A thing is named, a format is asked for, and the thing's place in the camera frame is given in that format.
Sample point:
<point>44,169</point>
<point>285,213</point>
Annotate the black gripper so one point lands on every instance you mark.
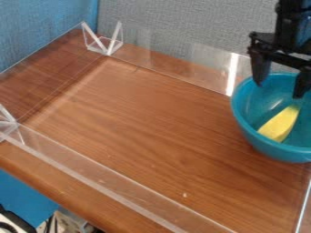
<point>289,40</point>

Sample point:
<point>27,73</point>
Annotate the yellow toy banana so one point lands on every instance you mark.
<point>278,127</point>

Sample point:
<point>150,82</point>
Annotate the blue plastic bowl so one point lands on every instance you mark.
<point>255,104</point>

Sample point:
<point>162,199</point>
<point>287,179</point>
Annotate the clear acrylic back barrier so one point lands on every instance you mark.
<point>213,68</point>

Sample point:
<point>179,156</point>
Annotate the clear acrylic barrier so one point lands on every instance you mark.
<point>165,211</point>
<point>50,69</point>
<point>213,68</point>

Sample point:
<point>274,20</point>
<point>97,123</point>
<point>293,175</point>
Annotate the clear acrylic front barrier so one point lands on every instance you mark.
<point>165,211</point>

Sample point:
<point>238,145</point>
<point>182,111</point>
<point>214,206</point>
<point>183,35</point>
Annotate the clear acrylic left barrier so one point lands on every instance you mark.
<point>50,69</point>

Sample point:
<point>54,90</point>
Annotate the clear acrylic corner bracket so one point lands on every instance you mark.
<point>101,44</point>

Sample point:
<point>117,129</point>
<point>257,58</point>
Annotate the clear acrylic left bracket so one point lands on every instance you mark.
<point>10,126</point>

